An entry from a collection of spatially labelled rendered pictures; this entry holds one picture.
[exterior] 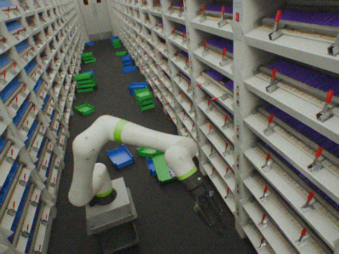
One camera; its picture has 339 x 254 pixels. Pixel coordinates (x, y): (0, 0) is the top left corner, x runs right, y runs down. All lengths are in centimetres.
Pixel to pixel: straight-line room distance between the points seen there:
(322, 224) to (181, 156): 56
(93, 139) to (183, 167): 43
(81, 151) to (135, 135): 25
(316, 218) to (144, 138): 76
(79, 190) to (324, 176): 111
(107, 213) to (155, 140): 68
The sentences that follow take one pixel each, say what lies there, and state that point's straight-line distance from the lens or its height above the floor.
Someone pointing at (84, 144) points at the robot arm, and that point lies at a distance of 119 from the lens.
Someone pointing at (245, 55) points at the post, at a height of 122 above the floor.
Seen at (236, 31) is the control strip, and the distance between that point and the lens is 122.
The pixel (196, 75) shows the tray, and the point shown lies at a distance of 190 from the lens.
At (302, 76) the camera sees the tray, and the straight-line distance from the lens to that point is 109.
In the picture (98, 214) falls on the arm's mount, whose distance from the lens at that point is 169.
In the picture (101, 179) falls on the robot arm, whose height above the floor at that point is 59.
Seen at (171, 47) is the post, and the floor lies 101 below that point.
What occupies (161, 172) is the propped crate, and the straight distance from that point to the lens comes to 238.
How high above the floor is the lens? 153
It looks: 30 degrees down
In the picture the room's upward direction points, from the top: 9 degrees counter-clockwise
